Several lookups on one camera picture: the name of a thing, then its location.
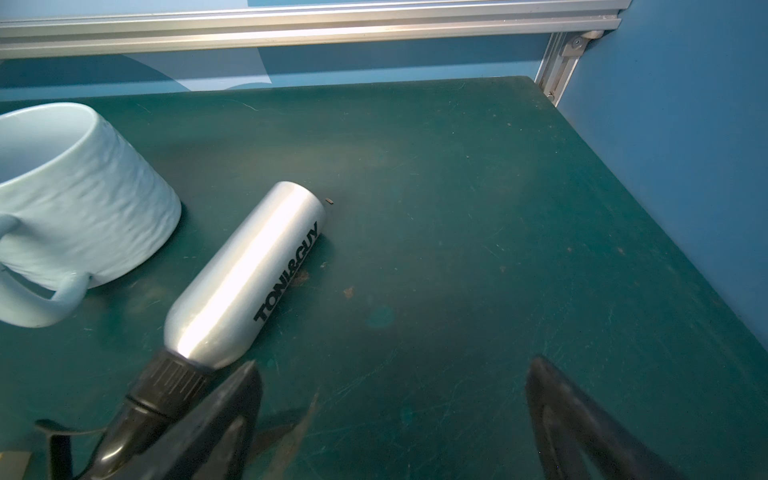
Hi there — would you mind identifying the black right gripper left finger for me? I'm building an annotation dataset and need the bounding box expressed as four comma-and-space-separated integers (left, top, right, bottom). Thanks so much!
114, 361, 262, 479

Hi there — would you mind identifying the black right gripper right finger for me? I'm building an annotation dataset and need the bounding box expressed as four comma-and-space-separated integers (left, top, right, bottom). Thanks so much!
525, 355, 684, 479

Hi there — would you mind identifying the silver spray bottle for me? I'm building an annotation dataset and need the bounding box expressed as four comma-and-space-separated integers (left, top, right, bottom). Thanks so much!
34, 181, 326, 480

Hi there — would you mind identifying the light blue ceramic mug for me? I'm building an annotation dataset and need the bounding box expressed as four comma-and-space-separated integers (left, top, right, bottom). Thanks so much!
1, 102, 182, 328

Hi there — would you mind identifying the aluminium right corner post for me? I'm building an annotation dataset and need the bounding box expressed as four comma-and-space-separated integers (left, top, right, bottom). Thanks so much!
535, 30, 604, 107

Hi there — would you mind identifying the aluminium back frame rail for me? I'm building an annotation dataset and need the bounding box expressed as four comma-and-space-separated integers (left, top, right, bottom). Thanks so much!
1, 1, 630, 60

